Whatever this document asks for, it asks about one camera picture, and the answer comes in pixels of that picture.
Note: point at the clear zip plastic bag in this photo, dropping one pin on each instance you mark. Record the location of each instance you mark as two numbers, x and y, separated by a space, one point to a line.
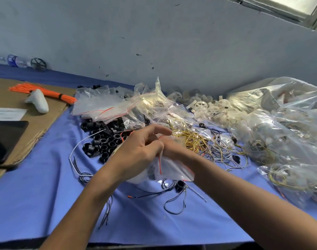
174 171

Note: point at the window frame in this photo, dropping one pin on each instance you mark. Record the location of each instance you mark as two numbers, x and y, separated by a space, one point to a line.
283 10

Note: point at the clear plastic water bottle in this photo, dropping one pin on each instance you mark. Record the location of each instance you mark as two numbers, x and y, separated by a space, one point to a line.
12 61

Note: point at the blue cloth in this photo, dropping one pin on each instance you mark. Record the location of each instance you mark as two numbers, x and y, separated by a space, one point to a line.
38 195

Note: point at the person's left hand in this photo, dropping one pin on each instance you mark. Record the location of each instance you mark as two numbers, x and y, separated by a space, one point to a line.
135 153

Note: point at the person's right hand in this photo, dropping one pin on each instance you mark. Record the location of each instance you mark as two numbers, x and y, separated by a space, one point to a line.
176 151

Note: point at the pile of large plastic bags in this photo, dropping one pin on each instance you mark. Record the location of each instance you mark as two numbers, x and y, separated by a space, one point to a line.
283 132

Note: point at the person's left forearm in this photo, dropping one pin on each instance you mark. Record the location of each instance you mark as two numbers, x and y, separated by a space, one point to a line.
78 221

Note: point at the white paper sheet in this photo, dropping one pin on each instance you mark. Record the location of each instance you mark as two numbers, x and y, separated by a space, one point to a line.
7 114

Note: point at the heap of plastic bags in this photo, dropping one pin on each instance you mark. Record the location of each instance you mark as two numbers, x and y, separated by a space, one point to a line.
158 104

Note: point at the person's right forearm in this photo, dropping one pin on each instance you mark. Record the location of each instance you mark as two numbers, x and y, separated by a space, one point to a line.
257 205

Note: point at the pile of white plastic wheels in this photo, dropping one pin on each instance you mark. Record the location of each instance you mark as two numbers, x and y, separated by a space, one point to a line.
210 109

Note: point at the black smartphone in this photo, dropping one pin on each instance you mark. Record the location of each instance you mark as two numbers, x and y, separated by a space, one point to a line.
5 140

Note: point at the white handheld device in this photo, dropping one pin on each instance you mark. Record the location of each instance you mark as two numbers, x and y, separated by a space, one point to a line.
37 101

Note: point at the brown cardboard sheet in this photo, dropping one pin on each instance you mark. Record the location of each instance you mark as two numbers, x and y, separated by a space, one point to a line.
12 93

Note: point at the black round wheel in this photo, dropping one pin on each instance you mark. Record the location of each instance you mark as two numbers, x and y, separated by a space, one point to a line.
38 64

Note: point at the orange tie bundle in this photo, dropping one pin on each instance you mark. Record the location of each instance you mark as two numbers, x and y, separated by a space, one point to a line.
41 92

